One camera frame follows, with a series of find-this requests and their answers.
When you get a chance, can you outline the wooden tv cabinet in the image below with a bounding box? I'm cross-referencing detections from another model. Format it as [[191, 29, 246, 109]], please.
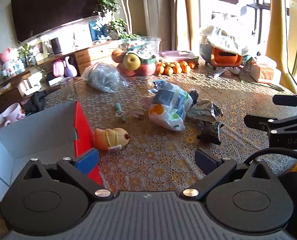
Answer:
[[0, 41, 118, 113]]

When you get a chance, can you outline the white printed plastic bag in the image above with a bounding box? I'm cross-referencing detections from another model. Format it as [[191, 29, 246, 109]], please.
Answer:
[[148, 82, 193, 132]]

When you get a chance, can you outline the small black speaker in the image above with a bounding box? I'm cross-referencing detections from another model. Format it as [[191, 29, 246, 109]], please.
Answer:
[[50, 37, 62, 55]]

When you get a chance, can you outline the pile of orange tangerines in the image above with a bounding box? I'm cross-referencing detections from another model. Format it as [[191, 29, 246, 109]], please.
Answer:
[[156, 61, 197, 76]]

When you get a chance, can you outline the potted green tree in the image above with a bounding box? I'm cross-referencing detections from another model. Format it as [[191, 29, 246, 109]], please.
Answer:
[[93, 0, 139, 39]]

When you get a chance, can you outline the silver foil snack bag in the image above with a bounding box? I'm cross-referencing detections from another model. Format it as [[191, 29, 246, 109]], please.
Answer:
[[187, 99, 224, 145]]

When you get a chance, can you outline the pink plush toy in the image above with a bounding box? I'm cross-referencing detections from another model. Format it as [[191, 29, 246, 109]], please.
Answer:
[[0, 47, 25, 77]]

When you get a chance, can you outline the blue white snack packet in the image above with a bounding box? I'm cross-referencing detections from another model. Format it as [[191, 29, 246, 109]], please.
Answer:
[[148, 79, 166, 94]]

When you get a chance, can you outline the clear plastic fruit bowl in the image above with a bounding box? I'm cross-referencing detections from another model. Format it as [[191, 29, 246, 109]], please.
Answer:
[[117, 36, 162, 64]]

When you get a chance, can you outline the pink white mug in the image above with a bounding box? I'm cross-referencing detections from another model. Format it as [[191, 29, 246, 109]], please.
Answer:
[[0, 103, 25, 128]]

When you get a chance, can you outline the orange dog toy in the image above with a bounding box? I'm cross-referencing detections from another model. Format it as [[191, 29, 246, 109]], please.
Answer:
[[94, 128, 130, 151]]

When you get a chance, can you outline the red cardboard box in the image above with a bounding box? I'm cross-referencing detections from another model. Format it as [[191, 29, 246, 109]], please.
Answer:
[[0, 101, 94, 203]]

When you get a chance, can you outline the red apple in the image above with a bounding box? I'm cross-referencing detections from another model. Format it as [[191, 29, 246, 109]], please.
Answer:
[[135, 63, 156, 76]]

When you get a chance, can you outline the black television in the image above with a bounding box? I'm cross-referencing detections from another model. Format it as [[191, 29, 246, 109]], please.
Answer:
[[11, 0, 99, 42]]

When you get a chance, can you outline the orange white paper bag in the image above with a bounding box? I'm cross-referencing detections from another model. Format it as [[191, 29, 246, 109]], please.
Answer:
[[238, 56, 277, 83]]

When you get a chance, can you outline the clear bag with dark contents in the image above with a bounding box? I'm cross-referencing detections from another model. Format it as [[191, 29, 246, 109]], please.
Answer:
[[81, 62, 128, 93]]

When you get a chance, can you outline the black cloth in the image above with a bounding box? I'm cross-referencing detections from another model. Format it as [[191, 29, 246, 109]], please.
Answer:
[[24, 90, 48, 116]]

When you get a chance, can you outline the white tube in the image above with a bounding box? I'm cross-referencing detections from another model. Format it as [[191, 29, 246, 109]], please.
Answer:
[[208, 68, 227, 79]]

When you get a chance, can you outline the green handled jump rope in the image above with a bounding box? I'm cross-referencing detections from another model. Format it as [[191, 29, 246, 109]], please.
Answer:
[[114, 102, 145, 123]]

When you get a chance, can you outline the purple vase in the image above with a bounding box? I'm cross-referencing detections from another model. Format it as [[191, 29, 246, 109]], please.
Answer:
[[64, 56, 77, 77]]

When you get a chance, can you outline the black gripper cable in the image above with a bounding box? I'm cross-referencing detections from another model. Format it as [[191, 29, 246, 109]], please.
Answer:
[[243, 147, 297, 165]]

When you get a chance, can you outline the orange and grey appliance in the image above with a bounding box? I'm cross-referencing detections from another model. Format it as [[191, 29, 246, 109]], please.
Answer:
[[200, 44, 242, 67]]

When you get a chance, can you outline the clear flat plastic container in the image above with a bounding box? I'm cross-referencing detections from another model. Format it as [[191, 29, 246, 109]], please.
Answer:
[[159, 50, 199, 64]]

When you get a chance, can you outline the clear drinking glass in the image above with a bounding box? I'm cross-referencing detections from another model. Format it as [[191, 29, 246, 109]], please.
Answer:
[[60, 77, 76, 99]]

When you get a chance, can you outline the pink bag on shelf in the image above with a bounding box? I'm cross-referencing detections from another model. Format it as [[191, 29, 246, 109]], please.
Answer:
[[52, 60, 65, 77]]

